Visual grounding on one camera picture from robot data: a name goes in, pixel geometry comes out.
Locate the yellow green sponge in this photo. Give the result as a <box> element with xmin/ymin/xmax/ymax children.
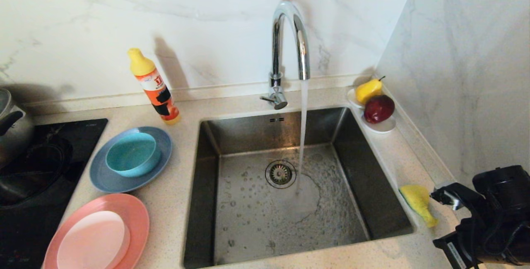
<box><xmin>399</xmin><ymin>184</ymin><xmax>439</xmax><ymax>228</ymax></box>

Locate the chrome gooseneck faucet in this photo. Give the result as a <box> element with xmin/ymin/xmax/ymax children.
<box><xmin>260</xmin><ymin>1</ymin><xmax>311</xmax><ymax>110</ymax></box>

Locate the dish soap bottle yellow cap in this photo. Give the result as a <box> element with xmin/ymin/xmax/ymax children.
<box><xmin>128</xmin><ymin>48</ymin><xmax>181</xmax><ymax>125</ymax></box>

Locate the teal bowl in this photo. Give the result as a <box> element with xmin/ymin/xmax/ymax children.
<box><xmin>105</xmin><ymin>132</ymin><xmax>162</xmax><ymax>178</ymax></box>

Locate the stainless steel sink basin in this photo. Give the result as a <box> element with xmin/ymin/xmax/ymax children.
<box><xmin>183</xmin><ymin>106</ymin><xmax>416</xmax><ymax>269</ymax></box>

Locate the small white fruit dish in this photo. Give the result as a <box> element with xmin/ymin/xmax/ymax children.
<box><xmin>347</xmin><ymin>88</ymin><xmax>397</xmax><ymax>134</ymax></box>

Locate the dark red apple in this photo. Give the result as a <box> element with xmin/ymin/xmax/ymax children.
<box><xmin>364</xmin><ymin>95</ymin><xmax>396</xmax><ymax>124</ymax></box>

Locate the yellow pear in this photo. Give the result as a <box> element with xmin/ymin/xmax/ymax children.
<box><xmin>356</xmin><ymin>76</ymin><xmax>386</xmax><ymax>105</ymax></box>

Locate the round metal drain strainer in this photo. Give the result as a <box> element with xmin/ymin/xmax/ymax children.
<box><xmin>265</xmin><ymin>160</ymin><xmax>297</xmax><ymax>189</ymax></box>

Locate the blue plate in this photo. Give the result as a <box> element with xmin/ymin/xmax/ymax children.
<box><xmin>89</xmin><ymin>126</ymin><xmax>173</xmax><ymax>194</ymax></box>

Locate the small light pink plate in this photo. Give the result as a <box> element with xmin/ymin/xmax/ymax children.
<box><xmin>57</xmin><ymin>211</ymin><xmax>131</xmax><ymax>269</ymax></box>

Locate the black glass cooktop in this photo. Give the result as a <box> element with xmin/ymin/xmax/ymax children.
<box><xmin>0</xmin><ymin>118</ymin><xmax>109</xmax><ymax>269</ymax></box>

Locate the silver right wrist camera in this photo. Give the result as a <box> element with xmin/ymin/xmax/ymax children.
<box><xmin>430</xmin><ymin>182</ymin><xmax>470</xmax><ymax>212</ymax></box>

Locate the steel pot black handle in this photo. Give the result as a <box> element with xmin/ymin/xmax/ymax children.
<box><xmin>0</xmin><ymin>88</ymin><xmax>35</xmax><ymax>169</ymax></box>

